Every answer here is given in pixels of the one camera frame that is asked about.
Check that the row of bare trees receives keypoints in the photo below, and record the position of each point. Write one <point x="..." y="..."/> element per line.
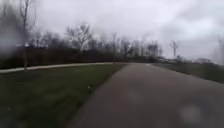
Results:
<point x="100" y="43"/>

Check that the dark hedge bank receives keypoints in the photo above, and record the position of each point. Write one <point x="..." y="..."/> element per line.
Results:
<point x="60" y="56"/>

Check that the pale concrete path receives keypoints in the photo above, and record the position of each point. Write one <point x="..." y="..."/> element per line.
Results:
<point x="40" y="67"/>

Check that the grey asphalt path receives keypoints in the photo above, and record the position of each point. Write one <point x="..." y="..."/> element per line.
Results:
<point x="150" y="96"/>

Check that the thin bare tree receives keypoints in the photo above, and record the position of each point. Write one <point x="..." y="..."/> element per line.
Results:
<point x="25" y="36"/>

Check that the distant buildings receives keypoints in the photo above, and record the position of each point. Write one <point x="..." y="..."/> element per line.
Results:
<point x="186" y="60"/>

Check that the grass verge with slope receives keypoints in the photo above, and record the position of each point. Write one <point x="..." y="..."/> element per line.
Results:
<point x="200" y="70"/>

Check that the lone bare tree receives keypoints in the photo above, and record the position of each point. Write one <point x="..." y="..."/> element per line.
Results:
<point x="173" y="48"/>

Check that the grass area beside path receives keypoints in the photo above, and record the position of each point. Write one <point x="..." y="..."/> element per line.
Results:
<point x="46" y="93"/>

